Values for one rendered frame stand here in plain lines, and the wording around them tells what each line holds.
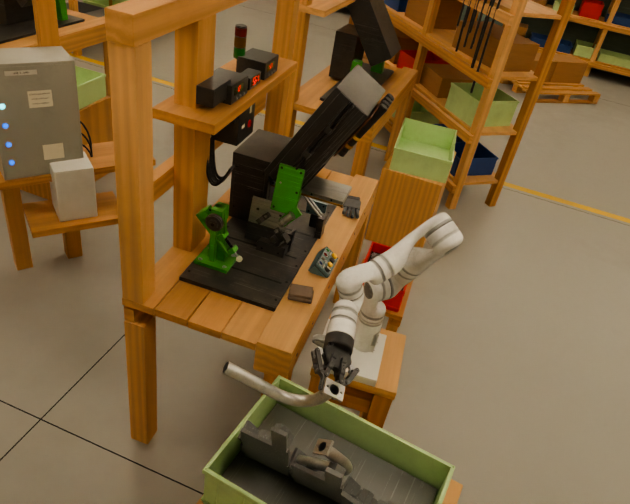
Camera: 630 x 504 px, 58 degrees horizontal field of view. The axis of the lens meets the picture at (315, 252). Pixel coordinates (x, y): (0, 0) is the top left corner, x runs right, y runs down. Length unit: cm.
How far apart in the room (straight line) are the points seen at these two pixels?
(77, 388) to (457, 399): 203
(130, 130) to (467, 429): 230
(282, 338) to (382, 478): 61
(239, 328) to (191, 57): 99
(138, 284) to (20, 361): 129
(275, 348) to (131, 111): 94
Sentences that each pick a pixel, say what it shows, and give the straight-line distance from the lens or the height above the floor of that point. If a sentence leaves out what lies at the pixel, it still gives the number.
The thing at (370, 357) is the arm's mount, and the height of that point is 89.
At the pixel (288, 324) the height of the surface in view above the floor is 90.
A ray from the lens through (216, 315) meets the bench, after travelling 221.
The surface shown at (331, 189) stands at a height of 113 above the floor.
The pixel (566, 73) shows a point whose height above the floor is 28.
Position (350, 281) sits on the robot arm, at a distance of 151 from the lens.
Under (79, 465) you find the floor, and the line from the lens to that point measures 290.
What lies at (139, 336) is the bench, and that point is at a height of 70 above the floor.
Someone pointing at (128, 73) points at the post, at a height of 177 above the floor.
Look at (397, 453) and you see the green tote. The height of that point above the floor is 90.
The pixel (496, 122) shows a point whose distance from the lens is 505.
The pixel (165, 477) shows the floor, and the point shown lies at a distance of 282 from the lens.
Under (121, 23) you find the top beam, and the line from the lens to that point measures 177.
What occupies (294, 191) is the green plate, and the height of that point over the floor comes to 118.
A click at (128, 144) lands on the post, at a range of 190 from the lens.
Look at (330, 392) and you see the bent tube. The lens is 136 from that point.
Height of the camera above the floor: 238
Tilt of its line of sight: 35 degrees down
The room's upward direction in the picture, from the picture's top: 11 degrees clockwise
